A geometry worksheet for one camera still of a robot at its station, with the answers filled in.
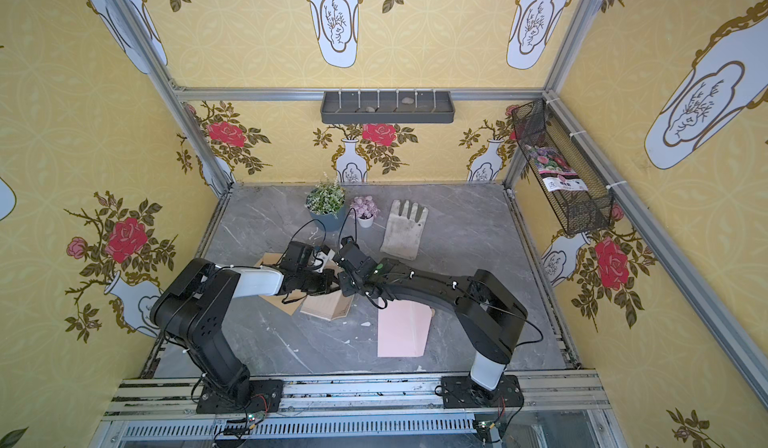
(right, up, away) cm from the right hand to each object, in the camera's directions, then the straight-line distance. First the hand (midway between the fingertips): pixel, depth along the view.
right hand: (345, 284), depth 85 cm
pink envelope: (+16, -13, +1) cm, 21 cm away
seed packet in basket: (+55, +31, -9) cm, 64 cm away
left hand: (-1, -3, +8) cm, 9 cm away
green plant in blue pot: (-8, +23, +11) cm, 26 cm away
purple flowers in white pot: (+4, +21, +15) cm, 26 cm away
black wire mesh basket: (+68, +25, +2) cm, 72 cm away
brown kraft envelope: (-15, -3, -4) cm, 16 cm away
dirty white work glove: (+17, +13, +20) cm, 30 cm away
